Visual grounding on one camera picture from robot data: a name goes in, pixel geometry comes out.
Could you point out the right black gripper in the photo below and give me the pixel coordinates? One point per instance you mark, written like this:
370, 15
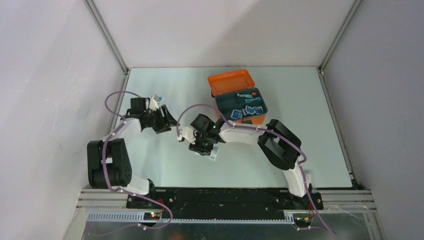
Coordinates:
197, 148

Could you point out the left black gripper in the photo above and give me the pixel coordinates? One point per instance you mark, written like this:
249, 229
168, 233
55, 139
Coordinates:
166, 122

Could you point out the long white teal packet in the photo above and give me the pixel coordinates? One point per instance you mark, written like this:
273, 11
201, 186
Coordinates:
213, 154

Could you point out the blue white alcohol pad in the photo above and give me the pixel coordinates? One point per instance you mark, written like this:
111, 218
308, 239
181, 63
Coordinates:
236, 114

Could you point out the teal divided tray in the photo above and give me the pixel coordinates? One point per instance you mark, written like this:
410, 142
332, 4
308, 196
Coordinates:
229, 101

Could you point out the orange medicine box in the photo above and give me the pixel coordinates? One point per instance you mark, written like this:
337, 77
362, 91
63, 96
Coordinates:
230, 81

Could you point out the small blue white sachet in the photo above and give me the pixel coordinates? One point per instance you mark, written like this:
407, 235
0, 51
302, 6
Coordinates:
248, 110

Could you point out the teal wrapper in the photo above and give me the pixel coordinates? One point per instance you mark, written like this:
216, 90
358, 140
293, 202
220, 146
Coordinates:
249, 100

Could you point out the teal small packet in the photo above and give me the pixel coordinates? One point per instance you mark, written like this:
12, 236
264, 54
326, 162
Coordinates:
246, 96

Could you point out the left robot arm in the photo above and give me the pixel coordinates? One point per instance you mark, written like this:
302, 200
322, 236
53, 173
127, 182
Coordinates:
108, 161

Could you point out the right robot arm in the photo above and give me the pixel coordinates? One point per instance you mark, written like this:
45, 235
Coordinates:
281, 147

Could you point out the white leaflet near base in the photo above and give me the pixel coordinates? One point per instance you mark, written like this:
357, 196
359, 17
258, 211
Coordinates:
308, 178

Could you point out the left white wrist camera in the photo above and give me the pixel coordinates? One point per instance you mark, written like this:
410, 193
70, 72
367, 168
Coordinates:
152, 104

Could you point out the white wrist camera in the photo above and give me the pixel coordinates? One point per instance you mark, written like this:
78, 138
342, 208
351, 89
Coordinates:
186, 133
152, 104

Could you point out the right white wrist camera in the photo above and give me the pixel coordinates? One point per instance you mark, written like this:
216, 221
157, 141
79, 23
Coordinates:
186, 133

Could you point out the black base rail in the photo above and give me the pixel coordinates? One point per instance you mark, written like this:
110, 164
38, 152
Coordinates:
239, 204

